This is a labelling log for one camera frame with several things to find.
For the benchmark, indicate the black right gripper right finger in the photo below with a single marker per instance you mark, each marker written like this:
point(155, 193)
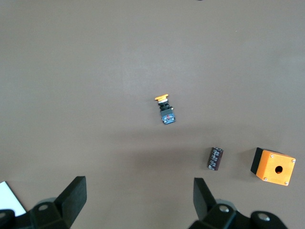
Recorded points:
point(203, 202)

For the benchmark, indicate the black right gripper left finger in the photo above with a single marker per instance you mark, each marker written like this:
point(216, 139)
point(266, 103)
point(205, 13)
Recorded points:
point(72, 200)

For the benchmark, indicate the orange capped push button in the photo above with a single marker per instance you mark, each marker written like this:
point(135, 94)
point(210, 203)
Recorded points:
point(168, 117)

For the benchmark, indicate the white drawer cabinet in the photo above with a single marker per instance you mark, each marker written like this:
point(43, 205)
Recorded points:
point(9, 200)

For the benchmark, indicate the orange box with hole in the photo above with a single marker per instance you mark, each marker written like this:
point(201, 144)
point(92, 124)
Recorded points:
point(274, 169)

